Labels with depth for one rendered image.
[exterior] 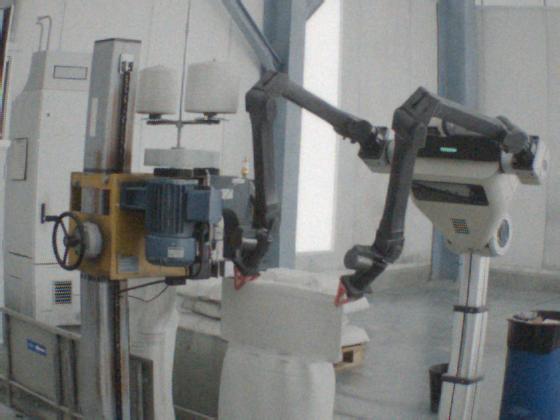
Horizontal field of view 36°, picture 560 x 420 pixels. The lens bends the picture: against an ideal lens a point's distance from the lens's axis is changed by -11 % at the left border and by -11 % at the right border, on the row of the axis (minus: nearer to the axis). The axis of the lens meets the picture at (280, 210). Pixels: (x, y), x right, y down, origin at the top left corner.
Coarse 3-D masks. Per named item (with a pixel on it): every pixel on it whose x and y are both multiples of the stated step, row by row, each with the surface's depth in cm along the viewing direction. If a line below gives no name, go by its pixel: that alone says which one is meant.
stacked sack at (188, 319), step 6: (180, 312) 614; (186, 312) 618; (192, 312) 622; (180, 318) 610; (186, 318) 608; (192, 318) 605; (198, 318) 603; (204, 318) 604; (210, 318) 605; (180, 324) 607; (186, 324) 605; (192, 324) 602; (198, 324) 599; (204, 324) 597; (204, 330) 593
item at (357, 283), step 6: (342, 276) 269; (348, 276) 271; (354, 276) 269; (360, 276) 267; (366, 276) 267; (342, 282) 269; (348, 282) 269; (354, 282) 268; (360, 282) 268; (366, 282) 267; (348, 288) 267; (354, 288) 268; (360, 288) 269; (366, 288) 272
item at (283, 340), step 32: (224, 288) 306; (256, 288) 294; (288, 288) 293; (224, 320) 306; (256, 320) 294; (288, 320) 284; (320, 320) 279; (256, 352) 288; (288, 352) 284; (320, 352) 279; (224, 384) 297; (256, 384) 286; (288, 384) 278; (320, 384) 278; (224, 416) 297; (256, 416) 285; (288, 416) 278; (320, 416) 278
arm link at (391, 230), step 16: (400, 128) 249; (416, 128) 240; (400, 144) 246; (416, 144) 242; (400, 160) 248; (400, 176) 250; (400, 192) 253; (384, 208) 259; (400, 208) 256; (384, 224) 260; (400, 224) 259; (384, 240) 263; (400, 240) 262
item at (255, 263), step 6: (246, 252) 296; (252, 252) 294; (234, 258) 297; (240, 258) 298; (246, 258) 296; (252, 258) 294; (258, 258) 295; (234, 264) 296; (240, 264) 295; (246, 264) 296; (252, 264) 295; (258, 264) 296; (240, 270) 294; (246, 270) 293; (252, 270) 295; (258, 270) 297; (264, 270) 299
